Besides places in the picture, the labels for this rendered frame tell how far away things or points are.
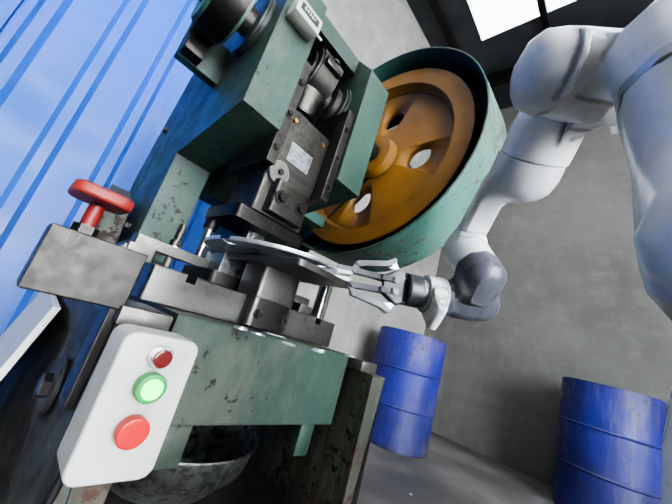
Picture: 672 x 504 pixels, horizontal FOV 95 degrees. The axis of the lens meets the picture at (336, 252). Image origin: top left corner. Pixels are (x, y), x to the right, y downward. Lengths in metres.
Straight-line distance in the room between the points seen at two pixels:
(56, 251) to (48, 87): 1.54
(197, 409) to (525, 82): 0.63
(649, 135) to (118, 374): 0.51
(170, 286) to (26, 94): 1.45
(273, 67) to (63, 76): 1.32
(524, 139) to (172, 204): 0.79
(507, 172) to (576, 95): 0.17
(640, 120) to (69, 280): 0.57
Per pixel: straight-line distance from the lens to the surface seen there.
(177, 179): 0.93
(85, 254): 0.43
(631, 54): 0.45
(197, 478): 0.70
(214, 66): 0.98
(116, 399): 0.38
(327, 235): 1.11
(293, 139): 0.81
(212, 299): 0.60
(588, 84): 0.50
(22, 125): 1.87
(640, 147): 0.38
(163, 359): 0.36
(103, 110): 1.94
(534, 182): 0.62
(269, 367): 0.59
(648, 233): 0.25
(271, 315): 0.64
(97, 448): 0.39
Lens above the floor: 0.68
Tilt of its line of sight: 15 degrees up
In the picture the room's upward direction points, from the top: 16 degrees clockwise
